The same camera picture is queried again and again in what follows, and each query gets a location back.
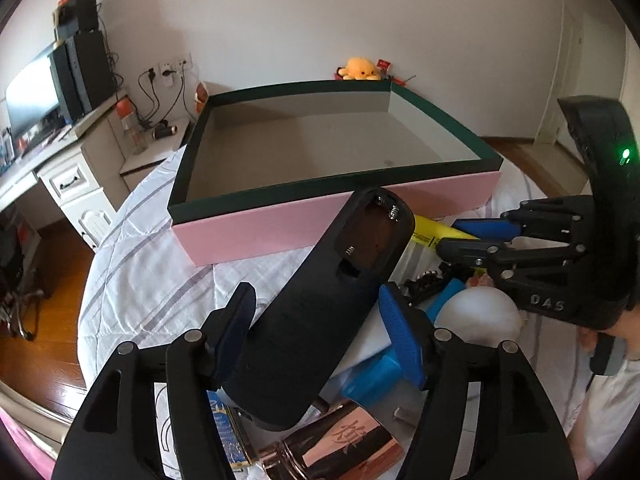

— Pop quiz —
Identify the rose gold metal cup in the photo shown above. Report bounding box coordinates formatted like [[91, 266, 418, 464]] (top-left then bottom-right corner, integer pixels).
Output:
[[259, 400, 404, 480]]

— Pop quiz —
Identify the orange octopus plush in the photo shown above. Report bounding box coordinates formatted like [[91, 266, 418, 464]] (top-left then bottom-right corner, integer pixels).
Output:
[[336, 58, 382, 81]]

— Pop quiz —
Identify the orange cap bottle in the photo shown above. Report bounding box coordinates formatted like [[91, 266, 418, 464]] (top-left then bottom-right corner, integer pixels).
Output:
[[115, 96, 148, 155]]

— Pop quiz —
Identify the pink green storage box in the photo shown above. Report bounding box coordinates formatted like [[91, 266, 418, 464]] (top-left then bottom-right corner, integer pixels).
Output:
[[167, 80, 502, 266]]

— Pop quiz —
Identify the white striped quilt cover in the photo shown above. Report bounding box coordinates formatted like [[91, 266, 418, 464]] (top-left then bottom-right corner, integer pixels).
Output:
[[77, 144, 591, 480]]

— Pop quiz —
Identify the black speaker box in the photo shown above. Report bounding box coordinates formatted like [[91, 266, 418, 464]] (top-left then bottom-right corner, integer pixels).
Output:
[[53, 0, 99, 41]]

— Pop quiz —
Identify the person right hand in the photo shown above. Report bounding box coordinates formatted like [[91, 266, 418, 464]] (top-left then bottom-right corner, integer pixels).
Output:
[[577, 327, 599, 358]]

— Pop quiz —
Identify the blue gold long box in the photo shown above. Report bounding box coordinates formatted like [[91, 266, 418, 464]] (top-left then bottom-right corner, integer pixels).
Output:
[[207, 391, 250, 471]]

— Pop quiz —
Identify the black computer monitor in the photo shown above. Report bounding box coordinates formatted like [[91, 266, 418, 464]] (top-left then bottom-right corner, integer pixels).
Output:
[[6, 53, 66, 145]]

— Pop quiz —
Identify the yellow highlighter tube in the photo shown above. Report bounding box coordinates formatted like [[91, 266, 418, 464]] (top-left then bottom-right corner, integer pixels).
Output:
[[411, 214, 476, 249]]

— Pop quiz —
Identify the blue plastic case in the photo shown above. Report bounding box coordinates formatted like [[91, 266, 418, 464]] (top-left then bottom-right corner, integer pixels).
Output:
[[342, 277, 468, 409]]

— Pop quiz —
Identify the white desk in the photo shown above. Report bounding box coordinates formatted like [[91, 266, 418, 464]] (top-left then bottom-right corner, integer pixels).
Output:
[[1, 96, 129, 250]]

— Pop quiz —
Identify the black hair clip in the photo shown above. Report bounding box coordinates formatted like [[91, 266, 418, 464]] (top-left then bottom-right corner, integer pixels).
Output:
[[401, 271, 447, 307]]

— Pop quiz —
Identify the black computer tower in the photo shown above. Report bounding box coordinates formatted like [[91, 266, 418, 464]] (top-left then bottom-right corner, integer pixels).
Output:
[[49, 30, 116, 124]]

